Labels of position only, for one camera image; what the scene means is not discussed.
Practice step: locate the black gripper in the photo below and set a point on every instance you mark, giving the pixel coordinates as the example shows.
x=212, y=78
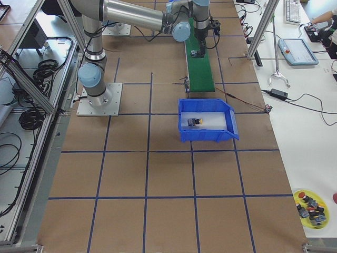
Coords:
x=201, y=36

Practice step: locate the red push button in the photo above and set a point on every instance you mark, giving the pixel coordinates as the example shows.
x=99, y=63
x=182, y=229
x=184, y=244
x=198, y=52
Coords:
x=195, y=54

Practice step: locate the yellow push button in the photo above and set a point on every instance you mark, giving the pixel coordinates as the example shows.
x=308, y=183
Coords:
x=192, y=122

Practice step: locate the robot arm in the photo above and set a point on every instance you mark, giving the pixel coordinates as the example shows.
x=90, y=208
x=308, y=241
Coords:
x=181, y=19

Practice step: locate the yellow plate of buttons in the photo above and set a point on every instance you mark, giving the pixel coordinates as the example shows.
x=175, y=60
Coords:
x=312, y=210

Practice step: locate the green conveyor belt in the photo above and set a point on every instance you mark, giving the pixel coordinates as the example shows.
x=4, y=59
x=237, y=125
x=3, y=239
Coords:
x=199, y=73

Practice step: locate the blue bin right side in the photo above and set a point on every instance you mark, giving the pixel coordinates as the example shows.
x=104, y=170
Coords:
x=208, y=105

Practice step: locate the white foam pad right bin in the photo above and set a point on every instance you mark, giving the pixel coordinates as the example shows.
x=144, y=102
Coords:
x=211, y=121

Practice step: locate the black power adapter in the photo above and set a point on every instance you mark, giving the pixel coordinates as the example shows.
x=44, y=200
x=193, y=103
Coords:
x=281, y=95

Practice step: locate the teach pendant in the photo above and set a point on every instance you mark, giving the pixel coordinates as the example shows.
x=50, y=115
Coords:
x=297, y=52

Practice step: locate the white keyboard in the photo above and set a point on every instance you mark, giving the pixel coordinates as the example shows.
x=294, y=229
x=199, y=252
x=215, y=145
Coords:
x=292, y=12

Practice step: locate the aluminium frame post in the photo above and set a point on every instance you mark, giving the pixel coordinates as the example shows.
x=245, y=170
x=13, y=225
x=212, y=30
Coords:
x=265, y=19

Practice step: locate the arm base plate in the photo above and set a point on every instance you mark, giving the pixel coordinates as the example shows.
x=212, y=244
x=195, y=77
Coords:
x=117, y=30
x=106, y=104

